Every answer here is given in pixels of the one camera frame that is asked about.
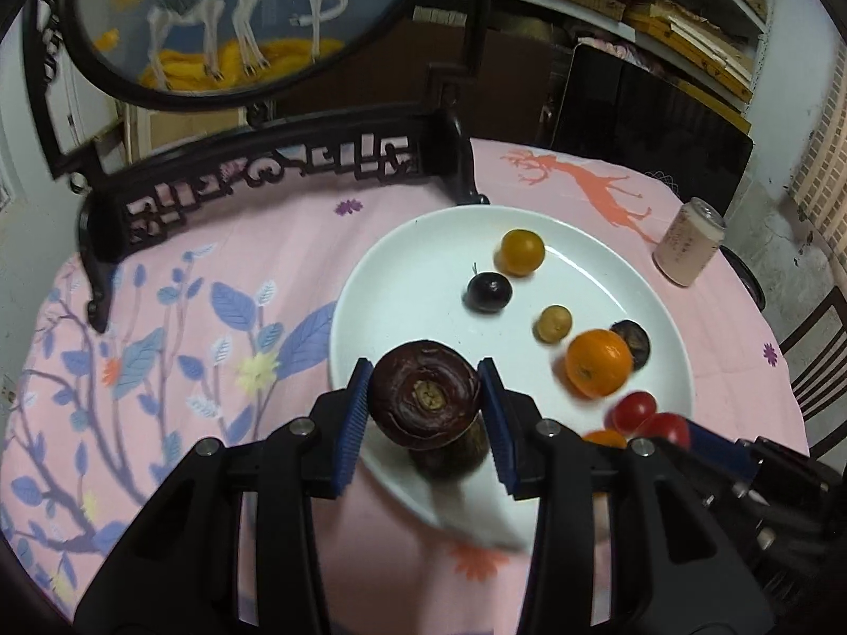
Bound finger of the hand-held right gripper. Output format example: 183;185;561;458
681;416;759;484

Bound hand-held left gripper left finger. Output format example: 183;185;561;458
76;357;375;635

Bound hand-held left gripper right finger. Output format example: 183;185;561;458
476;357;775;635

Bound red cherry tomato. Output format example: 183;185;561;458
638;412;692;451
609;391;658;432

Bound dark brown water chestnut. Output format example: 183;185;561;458
609;319;653;371
368;339;483;447

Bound tan longan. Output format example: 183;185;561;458
535;304;573;345

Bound large mandarin orange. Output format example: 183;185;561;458
564;329;634;399

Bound dark purple grape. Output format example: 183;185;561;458
466;263;513;313

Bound white oval plate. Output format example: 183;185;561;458
329;205;695;550

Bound dark wooden chair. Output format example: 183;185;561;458
779;284;847;460

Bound black round stool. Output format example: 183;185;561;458
718;244;767;311

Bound pink drink can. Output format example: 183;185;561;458
652;197;727;288

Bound pink printed tablecloth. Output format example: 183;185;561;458
0;135;812;635

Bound brown wooden cabinet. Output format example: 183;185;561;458
274;20;563;147

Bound stack of yellow wooden boxes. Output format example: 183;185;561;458
622;0;759;103

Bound deer picture screen black frame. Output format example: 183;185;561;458
22;0;492;335

